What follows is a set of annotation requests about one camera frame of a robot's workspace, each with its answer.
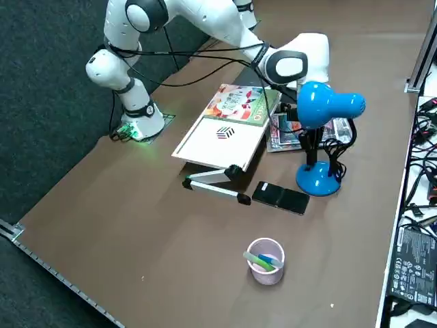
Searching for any manga art magazine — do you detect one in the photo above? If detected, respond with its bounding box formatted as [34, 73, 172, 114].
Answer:
[265, 111, 353, 154]

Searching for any aluminium profile post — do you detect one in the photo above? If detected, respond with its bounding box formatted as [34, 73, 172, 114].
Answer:
[404, 18, 437, 94]

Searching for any pink mesh pen cup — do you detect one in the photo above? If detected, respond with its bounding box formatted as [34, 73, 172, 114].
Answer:
[246, 237, 286, 286]

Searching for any black lamp power cable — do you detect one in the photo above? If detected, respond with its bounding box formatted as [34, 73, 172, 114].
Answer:
[320, 136, 350, 182]

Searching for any grey closed laptop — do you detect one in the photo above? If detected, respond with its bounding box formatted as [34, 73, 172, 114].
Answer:
[234, 64, 266, 87]

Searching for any black labelled power adapter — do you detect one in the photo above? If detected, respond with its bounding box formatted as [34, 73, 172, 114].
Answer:
[388, 224, 437, 305]

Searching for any black foldable phone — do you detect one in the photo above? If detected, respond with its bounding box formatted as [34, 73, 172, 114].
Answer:
[251, 180, 311, 217]

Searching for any green cover recipe book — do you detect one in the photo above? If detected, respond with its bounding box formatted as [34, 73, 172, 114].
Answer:
[203, 83, 283, 128]

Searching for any blue pen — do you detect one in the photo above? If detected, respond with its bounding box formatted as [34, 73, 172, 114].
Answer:
[257, 253, 285, 268]

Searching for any aluminium table edge rail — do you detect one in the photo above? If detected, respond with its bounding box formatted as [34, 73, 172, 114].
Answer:
[0, 218, 126, 328]

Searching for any white folding laptop stand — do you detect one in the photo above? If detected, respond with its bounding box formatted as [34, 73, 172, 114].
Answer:
[171, 83, 285, 206]

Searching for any blue desk lamp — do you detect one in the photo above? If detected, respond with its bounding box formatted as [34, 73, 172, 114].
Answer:
[295, 81, 367, 198]

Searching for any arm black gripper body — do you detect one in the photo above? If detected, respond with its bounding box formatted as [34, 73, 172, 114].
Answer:
[279, 100, 303, 120]

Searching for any blue cover magazine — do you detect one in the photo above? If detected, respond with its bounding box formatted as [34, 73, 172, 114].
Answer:
[277, 113, 310, 146]

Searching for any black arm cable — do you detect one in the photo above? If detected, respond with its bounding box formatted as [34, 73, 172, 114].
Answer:
[102, 20, 301, 137]

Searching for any green marker pen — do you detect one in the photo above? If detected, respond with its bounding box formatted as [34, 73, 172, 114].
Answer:
[242, 251, 278, 273]

